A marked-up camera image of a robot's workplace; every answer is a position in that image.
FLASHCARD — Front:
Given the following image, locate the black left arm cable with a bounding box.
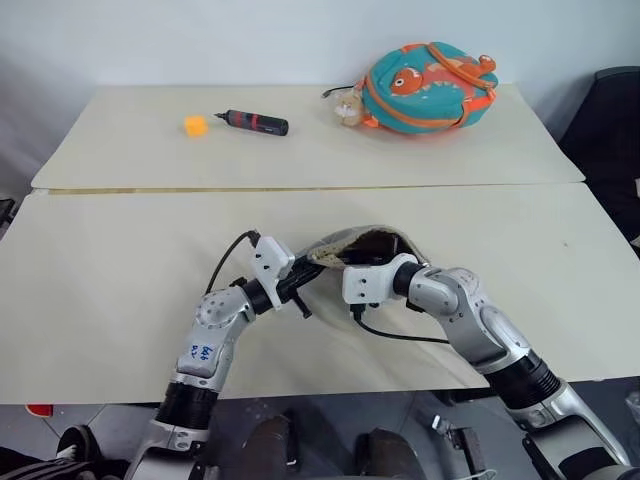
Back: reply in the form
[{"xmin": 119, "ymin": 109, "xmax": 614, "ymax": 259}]
[{"xmin": 205, "ymin": 229, "xmax": 262, "ymax": 292}]

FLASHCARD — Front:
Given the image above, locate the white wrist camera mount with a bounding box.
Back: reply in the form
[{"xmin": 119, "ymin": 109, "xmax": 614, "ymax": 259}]
[
  {"xmin": 341, "ymin": 252, "xmax": 420, "ymax": 306},
  {"xmin": 248, "ymin": 235, "xmax": 297, "ymax": 312}
]

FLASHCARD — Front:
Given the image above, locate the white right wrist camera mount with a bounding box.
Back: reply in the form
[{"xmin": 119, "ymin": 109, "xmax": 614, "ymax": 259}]
[{"xmin": 341, "ymin": 252, "xmax": 420, "ymax": 306}]

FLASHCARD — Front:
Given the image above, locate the beige plush toy keychain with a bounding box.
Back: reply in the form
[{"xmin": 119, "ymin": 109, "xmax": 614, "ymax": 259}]
[{"xmin": 333, "ymin": 94, "xmax": 365, "ymax": 127}]

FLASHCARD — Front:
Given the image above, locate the teal orange dinosaur backpack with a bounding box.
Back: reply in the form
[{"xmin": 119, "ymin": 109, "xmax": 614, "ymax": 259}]
[{"xmin": 359, "ymin": 40, "xmax": 501, "ymax": 140}]

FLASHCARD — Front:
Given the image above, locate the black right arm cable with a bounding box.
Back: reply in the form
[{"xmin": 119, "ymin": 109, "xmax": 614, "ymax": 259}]
[{"xmin": 349, "ymin": 301, "xmax": 451, "ymax": 346}]

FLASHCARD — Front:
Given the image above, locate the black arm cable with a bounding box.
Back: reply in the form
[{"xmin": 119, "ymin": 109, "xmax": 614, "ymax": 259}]
[
  {"xmin": 349, "ymin": 301, "xmax": 451, "ymax": 346},
  {"xmin": 205, "ymin": 229, "xmax": 262, "ymax": 292}
]

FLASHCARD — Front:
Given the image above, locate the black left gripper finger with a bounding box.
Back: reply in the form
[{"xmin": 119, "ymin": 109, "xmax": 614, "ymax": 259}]
[{"xmin": 297, "ymin": 256, "xmax": 327, "ymax": 284}]

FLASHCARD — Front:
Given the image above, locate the black red electric screwdriver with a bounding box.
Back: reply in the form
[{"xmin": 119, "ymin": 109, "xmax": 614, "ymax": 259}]
[{"xmin": 214, "ymin": 108, "xmax": 291, "ymax": 138}]

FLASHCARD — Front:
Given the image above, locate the black cord by backpack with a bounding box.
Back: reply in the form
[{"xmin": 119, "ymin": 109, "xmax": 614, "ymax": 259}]
[{"xmin": 321, "ymin": 84, "xmax": 362, "ymax": 100}]

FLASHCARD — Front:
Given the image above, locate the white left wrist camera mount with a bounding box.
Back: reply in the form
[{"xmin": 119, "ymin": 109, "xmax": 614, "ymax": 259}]
[{"xmin": 248, "ymin": 235, "xmax": 297, "ymax": 312}]

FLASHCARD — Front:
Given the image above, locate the black white shoe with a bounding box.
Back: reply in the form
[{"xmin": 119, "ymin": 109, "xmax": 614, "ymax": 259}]
[{"xmin": 53, "ymin": 423, "xmax": 103, "ymax": 464}]

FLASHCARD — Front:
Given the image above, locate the grey plaid pouch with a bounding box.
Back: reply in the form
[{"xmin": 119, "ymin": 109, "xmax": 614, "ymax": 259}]
[{"xmin": 291, "ymin": 224, "xmax": 432, "ymax": 274}]

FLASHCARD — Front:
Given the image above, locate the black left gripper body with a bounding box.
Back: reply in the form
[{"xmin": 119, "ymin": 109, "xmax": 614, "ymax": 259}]
[{"xmin": 276, "ymin": 263, "xmax": 315, "ymax": 320}]

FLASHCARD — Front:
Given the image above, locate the yellow cube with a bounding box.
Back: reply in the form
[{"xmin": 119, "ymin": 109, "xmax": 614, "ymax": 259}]
[{"xmin": 182, "ymin": 115, "xmax": 210, "ymax": 140}]

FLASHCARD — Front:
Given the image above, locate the black chair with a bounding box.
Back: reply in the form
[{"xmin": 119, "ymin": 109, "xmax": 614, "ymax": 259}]
[{"xmin": 558, "ymin": 66, "xmax": 640, "ymax": 254}]

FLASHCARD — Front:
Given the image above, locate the dark rounded shape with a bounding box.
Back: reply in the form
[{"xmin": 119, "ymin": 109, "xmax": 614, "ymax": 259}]
[
  {"xmin": 243, "ymin": 416, "xmax": 297, "ymax": 480},
  {"xmin": 353, "ymin": 426, "xmax": 419, "ymax": 480}
]

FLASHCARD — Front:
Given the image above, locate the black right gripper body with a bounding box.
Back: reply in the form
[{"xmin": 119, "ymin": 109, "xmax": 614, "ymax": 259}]
[{"xmin": 343, "ymin": 246, "xmax": 397, "ymax": 270}]

